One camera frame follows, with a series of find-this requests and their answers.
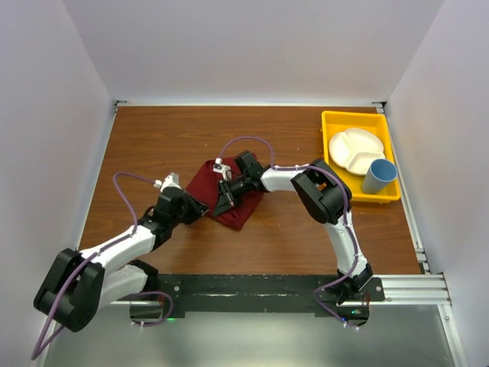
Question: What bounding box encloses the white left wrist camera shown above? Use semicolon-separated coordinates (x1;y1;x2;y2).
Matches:
153;172;181;192

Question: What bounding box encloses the white divided plate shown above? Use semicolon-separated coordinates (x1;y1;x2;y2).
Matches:
329;128;385;176

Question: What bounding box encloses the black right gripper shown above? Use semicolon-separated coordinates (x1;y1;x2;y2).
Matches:
215;175;253;219

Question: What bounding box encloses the blue plastic cup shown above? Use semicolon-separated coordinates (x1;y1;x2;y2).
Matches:
361;158;398;194

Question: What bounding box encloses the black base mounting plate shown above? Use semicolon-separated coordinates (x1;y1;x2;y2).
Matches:
170;289;372;326

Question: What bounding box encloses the aluminium frame rail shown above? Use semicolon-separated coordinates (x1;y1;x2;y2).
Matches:
99;269;451;307

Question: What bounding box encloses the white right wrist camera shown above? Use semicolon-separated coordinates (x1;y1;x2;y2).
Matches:
212;158;232;180

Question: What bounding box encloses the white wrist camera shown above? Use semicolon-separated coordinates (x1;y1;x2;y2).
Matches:
153;172;181;192
212;158;232;180

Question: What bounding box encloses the yellow plastic tray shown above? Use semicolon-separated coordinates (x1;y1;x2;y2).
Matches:
321;111;401;203

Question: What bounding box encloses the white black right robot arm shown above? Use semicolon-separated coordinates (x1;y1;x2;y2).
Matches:
212;151;373;300

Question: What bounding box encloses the dark red cloth napkin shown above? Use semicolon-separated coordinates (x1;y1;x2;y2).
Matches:
186;160;264;231

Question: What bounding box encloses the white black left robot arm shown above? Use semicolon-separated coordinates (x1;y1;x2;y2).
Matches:
34;187;209;332

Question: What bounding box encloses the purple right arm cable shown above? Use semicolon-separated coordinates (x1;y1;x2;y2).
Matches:
219;136;360;330

